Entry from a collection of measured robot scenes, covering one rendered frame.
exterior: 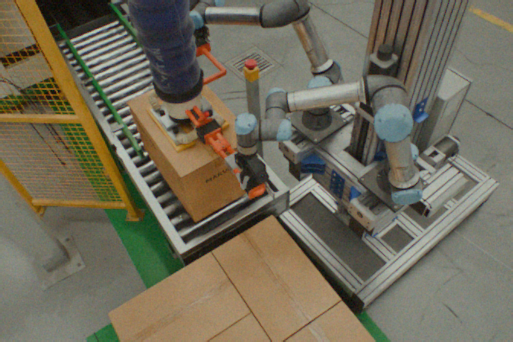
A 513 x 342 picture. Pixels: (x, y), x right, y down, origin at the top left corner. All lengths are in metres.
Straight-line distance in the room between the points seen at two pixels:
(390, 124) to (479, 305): 1.82
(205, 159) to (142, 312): 0.83
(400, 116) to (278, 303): 1.19
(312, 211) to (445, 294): 0.95
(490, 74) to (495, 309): 2.14
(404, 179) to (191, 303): 1.20
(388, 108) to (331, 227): 1.50
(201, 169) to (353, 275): 1.15
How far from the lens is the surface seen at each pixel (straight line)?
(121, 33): 3.88
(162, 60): 1.89
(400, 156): 1.64
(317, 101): 1.59
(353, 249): 2.80
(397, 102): 1.49
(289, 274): 2.33
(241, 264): 2.36
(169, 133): 2.17
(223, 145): 1.91
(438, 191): 2.20
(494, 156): 3.76
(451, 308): 3.02
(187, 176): 2.03
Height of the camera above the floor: 2.68
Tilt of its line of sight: 54 degrees down
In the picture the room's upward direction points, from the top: 5 degrees counter-clockwise
